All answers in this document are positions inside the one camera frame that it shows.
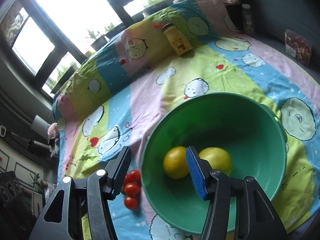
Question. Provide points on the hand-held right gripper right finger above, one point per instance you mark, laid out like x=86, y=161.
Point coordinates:
x=196, y=177

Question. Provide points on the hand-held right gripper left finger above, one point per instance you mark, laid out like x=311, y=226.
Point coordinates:
x=121, y=172

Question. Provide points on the yellow citrus fruit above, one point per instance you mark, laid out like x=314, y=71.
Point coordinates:
x=175, y=166

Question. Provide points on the yellow-green pear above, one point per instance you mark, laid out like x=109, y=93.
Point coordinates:
x=218, y=161

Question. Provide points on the green plastic bowl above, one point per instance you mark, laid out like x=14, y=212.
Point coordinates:
x=225, y=120

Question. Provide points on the red cherry tomato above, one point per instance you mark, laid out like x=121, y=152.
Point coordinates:
x=126, y=180
x=135, y=176
x=132, y=188
x=131, y=202

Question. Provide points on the pink crumpled cloth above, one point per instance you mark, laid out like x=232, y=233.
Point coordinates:
x=53, y=130

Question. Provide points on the cartoon print bed sheet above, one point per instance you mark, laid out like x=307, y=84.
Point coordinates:
x=225, y=75

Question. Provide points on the cartoon print pillow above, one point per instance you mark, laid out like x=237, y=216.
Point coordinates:
x=112, y=65

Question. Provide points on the black speaker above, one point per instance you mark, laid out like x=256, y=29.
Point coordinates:
x=11, y=187

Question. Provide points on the windowsill potted plant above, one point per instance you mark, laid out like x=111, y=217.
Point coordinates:
x=97, y=40

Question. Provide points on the yellow bear print bottle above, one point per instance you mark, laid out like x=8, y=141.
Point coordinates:
x=178, y=40

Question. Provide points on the dark framed window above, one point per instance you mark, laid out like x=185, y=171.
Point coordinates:
x=75, y=17

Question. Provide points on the dark bottle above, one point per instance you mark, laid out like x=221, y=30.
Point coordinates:
x=248, y=18

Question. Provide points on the dark green sofa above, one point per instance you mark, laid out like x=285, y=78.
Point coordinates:
x=280, y=5

